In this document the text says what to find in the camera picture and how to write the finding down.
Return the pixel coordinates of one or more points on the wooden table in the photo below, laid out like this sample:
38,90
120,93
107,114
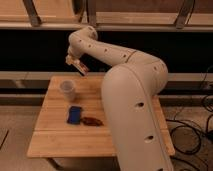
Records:
53,137

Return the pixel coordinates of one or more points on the blue eraser block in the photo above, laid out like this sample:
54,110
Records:
74,116

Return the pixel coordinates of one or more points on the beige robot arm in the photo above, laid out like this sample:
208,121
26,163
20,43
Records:
127,91

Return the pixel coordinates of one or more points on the wooden shelf with brackets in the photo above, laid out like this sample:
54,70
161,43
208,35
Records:
108,15

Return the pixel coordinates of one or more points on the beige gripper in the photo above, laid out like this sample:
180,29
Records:
77,64

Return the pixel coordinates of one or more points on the dark red flat object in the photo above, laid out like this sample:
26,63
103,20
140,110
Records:
90,121

